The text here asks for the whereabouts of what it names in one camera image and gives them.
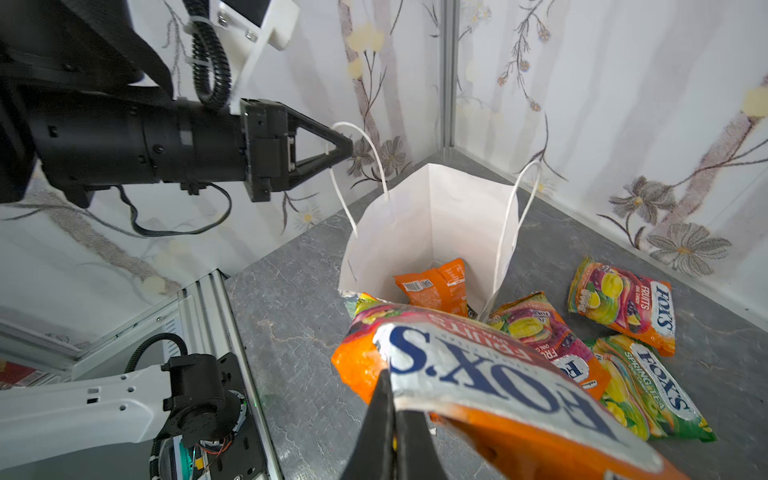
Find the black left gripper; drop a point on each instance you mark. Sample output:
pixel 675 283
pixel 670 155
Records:
pixel 269 130

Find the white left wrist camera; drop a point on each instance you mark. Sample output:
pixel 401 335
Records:
pixel 245 30

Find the green Fox's spring tea bag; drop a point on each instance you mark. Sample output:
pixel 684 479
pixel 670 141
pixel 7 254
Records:
pixel 643 396

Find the fox's candy bag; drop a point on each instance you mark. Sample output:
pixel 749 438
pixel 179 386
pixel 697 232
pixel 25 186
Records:
pixel 534 321
pixel 515 408
pixel 633 305

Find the white floral paper bag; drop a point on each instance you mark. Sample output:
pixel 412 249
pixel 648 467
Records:
pixel 436 214

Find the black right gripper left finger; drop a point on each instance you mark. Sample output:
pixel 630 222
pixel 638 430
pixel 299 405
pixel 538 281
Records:
pixel 374 456

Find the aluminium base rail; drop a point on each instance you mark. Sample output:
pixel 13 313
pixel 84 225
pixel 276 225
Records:
pixel 82 335

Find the orange corn chips bag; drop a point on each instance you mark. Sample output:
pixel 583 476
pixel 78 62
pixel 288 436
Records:
pixel 442 288

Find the Fox's candy bag top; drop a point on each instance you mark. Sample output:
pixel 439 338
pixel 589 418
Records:
pixel 633 305

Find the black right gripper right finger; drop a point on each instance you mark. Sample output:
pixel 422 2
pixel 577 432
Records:
pixel 416 456

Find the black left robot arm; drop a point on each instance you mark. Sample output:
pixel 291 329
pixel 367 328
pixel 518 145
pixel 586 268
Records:
pixel 87 100

